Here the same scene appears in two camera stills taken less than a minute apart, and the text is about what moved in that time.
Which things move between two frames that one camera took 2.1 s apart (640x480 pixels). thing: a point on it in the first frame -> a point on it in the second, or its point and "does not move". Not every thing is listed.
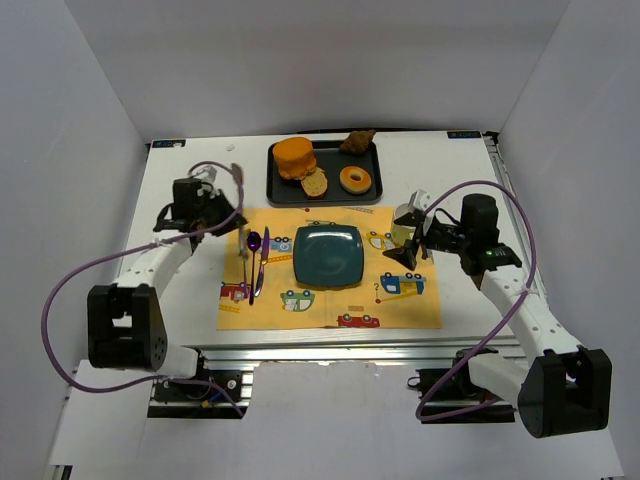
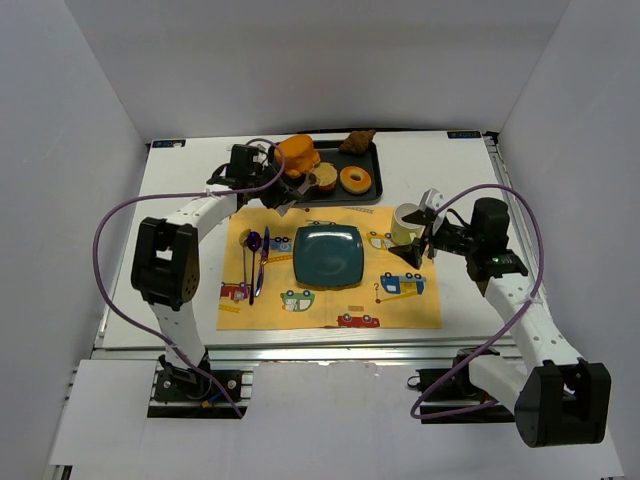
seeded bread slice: (315, 185) -> (326, 176)
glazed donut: (355, 186) does not move
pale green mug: (401, 233) does not move
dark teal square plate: (328, 255) does not move
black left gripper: (220, 212) -> (275, 193)
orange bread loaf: (294, 157) does not move
